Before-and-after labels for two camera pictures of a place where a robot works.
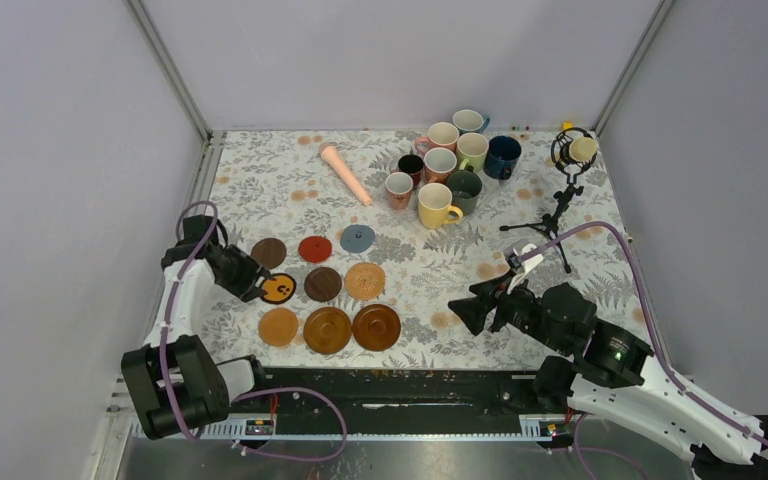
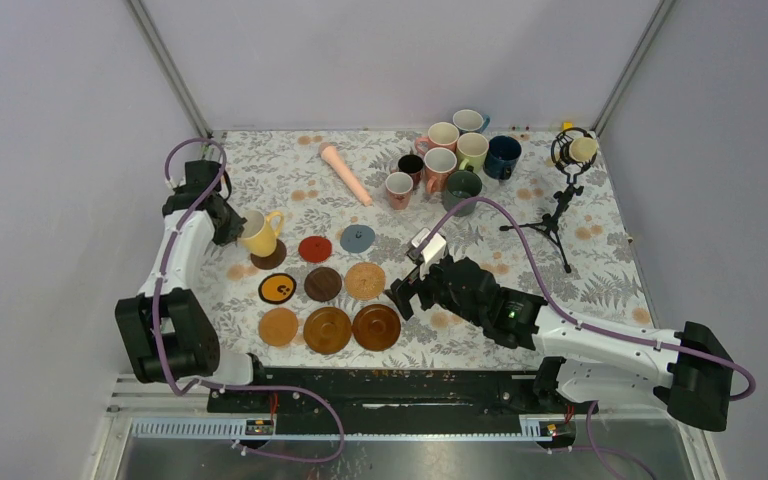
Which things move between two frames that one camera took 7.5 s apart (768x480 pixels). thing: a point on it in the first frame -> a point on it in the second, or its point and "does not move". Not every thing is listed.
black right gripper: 472,310 -> 402,291
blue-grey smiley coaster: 357,238 does not move
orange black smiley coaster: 278,289 does not move
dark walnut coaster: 270,253 does not move
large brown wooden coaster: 327,330 does not move
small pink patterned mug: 399,185 does not move
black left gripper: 244,288 -> 232,230
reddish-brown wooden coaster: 376,327 does not move
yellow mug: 434,207 -> 259,232
